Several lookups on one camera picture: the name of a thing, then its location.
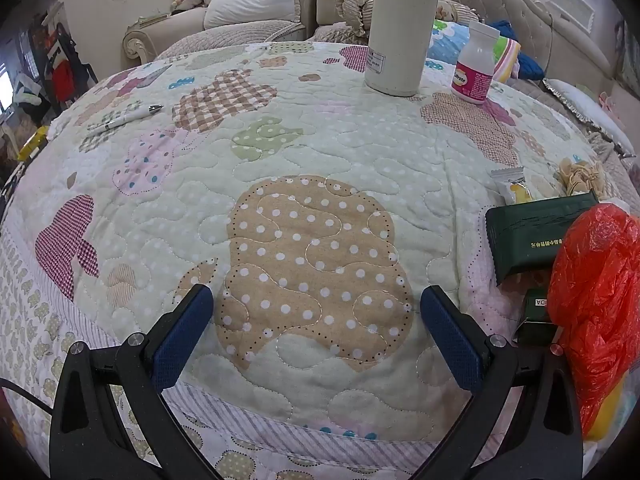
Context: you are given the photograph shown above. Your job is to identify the plain white pillow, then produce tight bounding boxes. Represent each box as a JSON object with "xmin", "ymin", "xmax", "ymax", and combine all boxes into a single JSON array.
[{"xmin": 204, "ymin": 0, "xmax": 301, "ymax": 30}]

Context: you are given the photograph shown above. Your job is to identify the black cable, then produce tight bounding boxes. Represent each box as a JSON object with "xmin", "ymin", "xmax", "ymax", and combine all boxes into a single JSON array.
[{"xmin": 0, "ymin": 379, "xmax": 53, "ymax": 416}]

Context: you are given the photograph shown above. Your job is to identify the small green box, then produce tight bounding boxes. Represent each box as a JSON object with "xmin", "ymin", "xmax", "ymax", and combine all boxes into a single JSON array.
[{"xmin": 515, "ymin": 289, "xmax": 563, "ymax": 346}]

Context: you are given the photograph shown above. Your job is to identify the patchwork quilted blanket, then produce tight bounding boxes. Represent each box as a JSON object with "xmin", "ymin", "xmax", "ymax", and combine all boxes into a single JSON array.
[{"xmin": 0, "ymin": 40, "xmax": 636, "ymax": 480}]

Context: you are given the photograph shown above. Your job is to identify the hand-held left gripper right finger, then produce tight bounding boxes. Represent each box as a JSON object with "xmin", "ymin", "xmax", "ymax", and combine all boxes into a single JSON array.
[{"xmin": 420, "ymin": 285, "xmax": 584, "ymax": 480}]

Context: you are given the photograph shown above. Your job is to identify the blue knit cloth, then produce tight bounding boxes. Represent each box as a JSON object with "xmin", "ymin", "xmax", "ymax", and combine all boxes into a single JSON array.
[{"xmin": 487, "ymin": 19, "xmax": 546, "ymax": 82}]

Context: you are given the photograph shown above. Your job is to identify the beige cloth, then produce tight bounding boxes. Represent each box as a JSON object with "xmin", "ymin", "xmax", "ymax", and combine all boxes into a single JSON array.
[{"xmin": 557, "ymin": 156, "xmax": 607, "ymax": 197}]

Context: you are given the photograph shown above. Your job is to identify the colourful striped pillow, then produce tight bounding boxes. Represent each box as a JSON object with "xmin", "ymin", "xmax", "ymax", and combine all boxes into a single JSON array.
[{"xmin": 429, "ymin": 19, "xmax": 522, "ymax": 81}]

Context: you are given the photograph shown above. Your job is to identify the yellow sponge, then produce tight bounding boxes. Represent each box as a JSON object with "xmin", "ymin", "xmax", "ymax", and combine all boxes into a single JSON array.
[{"xmin": 582, "ymin": 380, "xmax": 626, "ymax": 441}]

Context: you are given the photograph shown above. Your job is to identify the white pillow with shiny trim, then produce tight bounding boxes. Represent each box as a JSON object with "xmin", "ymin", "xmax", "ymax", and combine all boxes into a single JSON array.
[{"xmin": 542, "ymin": 77, "xmax": 636, "ymax": 156}]

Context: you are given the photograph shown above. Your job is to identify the red plastic bag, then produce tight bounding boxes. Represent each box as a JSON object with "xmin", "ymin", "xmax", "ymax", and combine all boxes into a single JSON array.
[{"xmin": 547, "ymin": 205, "xmax": 640, "ymax": 438}]

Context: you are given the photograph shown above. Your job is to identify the white pill bottle pink label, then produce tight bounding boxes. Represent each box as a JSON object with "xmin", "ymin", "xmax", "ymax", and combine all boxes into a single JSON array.
[{"xmin": 451, "ymin": 21, "xmax": 501, "ymax": 106}]

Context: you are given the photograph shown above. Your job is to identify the white thermos bottle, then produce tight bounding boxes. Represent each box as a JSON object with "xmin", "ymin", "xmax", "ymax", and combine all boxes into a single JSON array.
[{"xmin": 363, "ymin": 0, "xmax": 441, "ymax": 97}]

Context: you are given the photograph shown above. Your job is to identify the white pen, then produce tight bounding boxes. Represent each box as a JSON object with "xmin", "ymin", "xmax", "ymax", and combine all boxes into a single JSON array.
[{"xmin": 87, "ymin": 104, "xmax": 164, "ymax": 136}]

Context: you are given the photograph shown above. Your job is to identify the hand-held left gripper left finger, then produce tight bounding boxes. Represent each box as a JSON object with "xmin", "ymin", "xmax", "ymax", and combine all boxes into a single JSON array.
[{"xmin": 48, "ymin": 283, "xmax": 221, "ymax": 480}]

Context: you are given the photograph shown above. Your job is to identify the hanging dark and red clothes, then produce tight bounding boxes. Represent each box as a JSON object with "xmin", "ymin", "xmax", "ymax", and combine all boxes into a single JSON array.
[{"xmin": 42, "ymin": 22, "xmax": 98, "ymax": 111}]

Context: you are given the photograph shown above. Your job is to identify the small white yellow snack packet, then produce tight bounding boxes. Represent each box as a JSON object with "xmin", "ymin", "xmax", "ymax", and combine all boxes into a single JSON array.
[{"xmin": 491, "ymin": 166, "xmax": 534, "ymax": 206}]

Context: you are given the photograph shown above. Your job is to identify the beige ruffled bolster cushion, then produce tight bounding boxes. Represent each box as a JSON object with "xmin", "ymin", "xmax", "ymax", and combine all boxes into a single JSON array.
[{"xmin": 334, "ymin": 0, "xmax": 381, "ymax": 23}]

